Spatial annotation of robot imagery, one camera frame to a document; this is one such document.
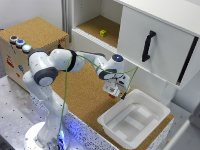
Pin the yellow block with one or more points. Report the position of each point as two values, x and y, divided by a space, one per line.
103 33

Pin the green button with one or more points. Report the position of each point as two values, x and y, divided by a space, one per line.
26 48

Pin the blue button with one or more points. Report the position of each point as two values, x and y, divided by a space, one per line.
20 42

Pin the white cabinet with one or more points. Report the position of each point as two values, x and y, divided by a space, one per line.
100 20

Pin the white plastic box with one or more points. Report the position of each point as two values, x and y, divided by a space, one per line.
133 118

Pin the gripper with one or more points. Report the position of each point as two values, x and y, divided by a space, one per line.
115 83

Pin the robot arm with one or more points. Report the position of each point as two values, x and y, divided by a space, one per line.
43 71

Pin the white sliding door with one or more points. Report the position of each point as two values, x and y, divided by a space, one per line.
160 43

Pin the red button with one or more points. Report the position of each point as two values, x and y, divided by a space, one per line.
13 39

